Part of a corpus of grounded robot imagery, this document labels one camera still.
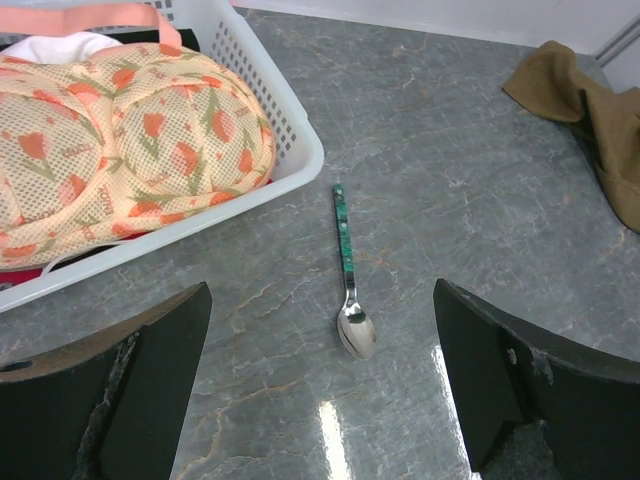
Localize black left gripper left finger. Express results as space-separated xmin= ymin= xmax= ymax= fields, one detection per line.
xmin=1 ymin=283 xmax=212 ymax=479

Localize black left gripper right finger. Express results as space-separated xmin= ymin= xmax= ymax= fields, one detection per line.
xmin=433 ymin=279 xmax=639 ymax=479

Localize green handled metal spoon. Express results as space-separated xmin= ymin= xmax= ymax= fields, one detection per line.
xmin=332 ymin=184 xmax=377 ymax=360

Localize brown cloth napkin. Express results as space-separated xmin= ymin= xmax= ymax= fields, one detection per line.
xmin=503 ymin=41 xmax=639 ymax=232

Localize red item in basket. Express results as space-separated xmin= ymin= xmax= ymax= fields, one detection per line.
xmin=0 ymin=269 xmax=42 ymax=289

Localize orange floral mesh bag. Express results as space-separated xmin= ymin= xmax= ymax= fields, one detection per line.
xmin=1 ymin=3 xmax=276 ymax=270

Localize white cloth in basket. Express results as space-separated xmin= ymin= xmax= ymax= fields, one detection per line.
xmin=2 ymin=32 xmax=122 ymax=64

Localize white plastic basket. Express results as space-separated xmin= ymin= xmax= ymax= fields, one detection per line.
xmin=1 ymin=1 xmax=325 ymax=312

